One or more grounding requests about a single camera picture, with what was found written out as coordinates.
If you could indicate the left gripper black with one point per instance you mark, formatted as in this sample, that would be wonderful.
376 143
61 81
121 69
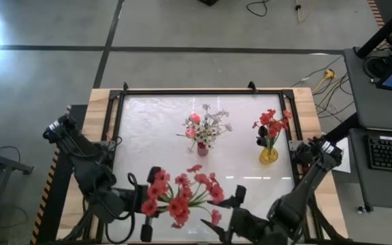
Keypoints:
131 199

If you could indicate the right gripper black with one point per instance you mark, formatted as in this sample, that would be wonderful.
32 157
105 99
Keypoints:
250 226

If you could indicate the red artificial flower bunch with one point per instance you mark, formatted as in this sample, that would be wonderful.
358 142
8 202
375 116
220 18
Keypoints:
274 127
179 207

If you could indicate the pink artificial tulip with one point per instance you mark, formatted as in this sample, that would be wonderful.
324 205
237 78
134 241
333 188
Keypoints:
190 133
195 117

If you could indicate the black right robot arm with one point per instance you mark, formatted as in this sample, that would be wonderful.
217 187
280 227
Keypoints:
305 190

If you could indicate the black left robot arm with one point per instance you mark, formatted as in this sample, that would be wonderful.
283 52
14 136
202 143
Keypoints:
87 170

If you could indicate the red glass vase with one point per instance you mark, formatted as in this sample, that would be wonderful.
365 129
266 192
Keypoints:
203 150

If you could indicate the yellow glass vase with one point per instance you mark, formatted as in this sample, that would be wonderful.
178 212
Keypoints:
268 156

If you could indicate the glossy white table sheet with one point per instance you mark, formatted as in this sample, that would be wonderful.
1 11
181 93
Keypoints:
148 136

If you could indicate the black beam hazard tape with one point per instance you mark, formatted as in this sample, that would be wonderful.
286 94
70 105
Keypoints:
51 197

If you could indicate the white paper sheet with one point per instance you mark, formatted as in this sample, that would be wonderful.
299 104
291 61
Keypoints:
345 160

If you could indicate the black diagonal support bar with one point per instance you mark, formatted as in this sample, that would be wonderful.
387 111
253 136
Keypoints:
342 127

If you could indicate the grey desk with keyboard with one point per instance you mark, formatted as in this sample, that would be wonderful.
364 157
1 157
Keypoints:
379 190

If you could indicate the black computer keyboard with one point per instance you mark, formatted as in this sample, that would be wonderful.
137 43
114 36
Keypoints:
391 154

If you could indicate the grey desk with monitor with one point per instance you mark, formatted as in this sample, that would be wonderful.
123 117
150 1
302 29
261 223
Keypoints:
366 102

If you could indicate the black diagonal stand pole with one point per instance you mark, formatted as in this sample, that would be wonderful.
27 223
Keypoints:
383 32

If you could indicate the orange black striped strip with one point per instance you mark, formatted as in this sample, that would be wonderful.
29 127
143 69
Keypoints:
376 13

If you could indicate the black metal table frame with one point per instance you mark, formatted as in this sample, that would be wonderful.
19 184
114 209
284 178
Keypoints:
199 92

